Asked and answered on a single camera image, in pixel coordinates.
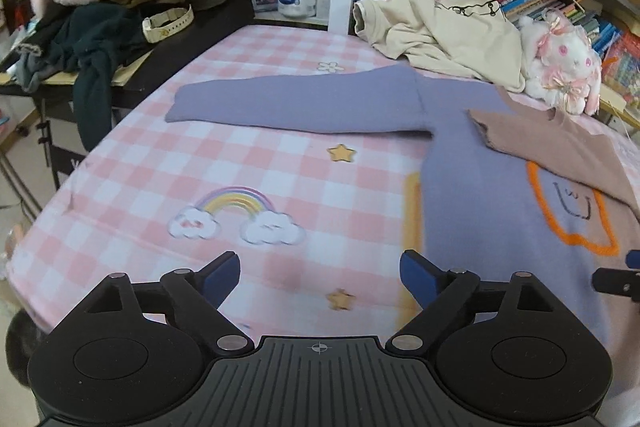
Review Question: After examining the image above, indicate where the purple knit sweater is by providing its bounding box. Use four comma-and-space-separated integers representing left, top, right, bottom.
166, 65, 636, 340

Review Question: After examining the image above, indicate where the pink checked cartoon desk mat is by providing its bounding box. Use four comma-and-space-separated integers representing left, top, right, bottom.
8, 26, 430, 337

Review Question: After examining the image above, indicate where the white pink plush bunny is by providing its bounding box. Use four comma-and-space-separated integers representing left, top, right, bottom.
518, 10, 602, 116

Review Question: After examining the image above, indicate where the cream t-shirt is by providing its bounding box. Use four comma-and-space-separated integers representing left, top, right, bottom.
352, 0, 525, 93

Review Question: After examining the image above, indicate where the cream wrist watch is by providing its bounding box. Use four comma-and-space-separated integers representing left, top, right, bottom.
142, 5, 194, 43

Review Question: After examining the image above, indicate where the dark green garment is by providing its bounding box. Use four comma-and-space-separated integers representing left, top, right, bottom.
15, 2, 153, 152

